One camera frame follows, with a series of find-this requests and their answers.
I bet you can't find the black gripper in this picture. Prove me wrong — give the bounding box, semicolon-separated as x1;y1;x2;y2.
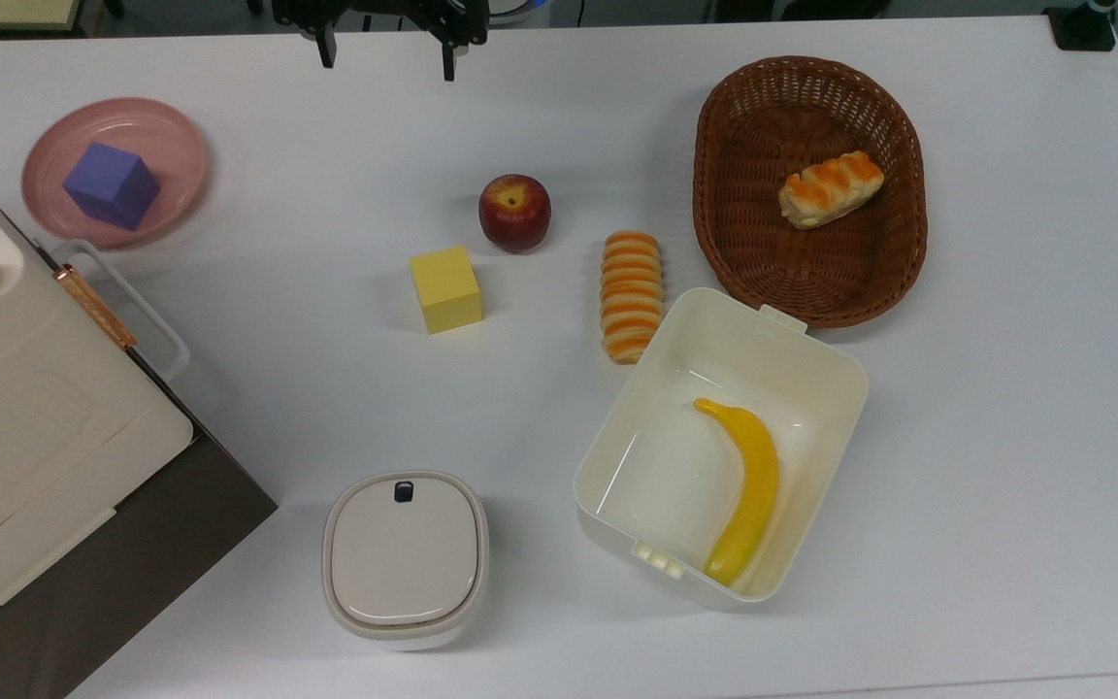
272;0;491;83

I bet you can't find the yellow cube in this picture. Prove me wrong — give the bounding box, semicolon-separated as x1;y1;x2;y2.
409;245;484;336

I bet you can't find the purple cube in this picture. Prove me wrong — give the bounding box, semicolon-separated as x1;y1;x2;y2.
62;142;162;232

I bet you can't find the red apple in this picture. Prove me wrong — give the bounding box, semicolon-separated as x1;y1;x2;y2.
478;174;552;255

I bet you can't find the pink plate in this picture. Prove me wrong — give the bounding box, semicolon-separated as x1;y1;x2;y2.
21;97;209;250

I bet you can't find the striped orange bread roll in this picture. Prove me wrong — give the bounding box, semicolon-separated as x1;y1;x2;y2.
600;231;665;366

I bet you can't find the brown wicker basket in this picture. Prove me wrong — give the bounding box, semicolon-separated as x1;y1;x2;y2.
693;55;929;329

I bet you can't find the glazed bread pastry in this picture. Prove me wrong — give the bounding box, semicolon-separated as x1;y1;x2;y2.
778;150;885;231

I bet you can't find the closed cream lidded container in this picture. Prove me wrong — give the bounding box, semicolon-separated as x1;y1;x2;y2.
321;470;490;651

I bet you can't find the white toaster oven appliance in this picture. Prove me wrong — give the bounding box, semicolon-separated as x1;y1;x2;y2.
0;148;280;699

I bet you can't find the open cream plastic box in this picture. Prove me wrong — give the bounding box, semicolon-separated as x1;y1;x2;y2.
574;287;870;612

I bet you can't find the yellow banana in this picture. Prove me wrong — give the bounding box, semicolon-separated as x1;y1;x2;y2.
693;398;780;588

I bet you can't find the copper oven door handle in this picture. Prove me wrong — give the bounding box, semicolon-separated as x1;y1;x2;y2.
54;264;138;350

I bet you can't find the black clamp mount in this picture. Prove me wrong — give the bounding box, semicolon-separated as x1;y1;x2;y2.
1045;0;1118;52

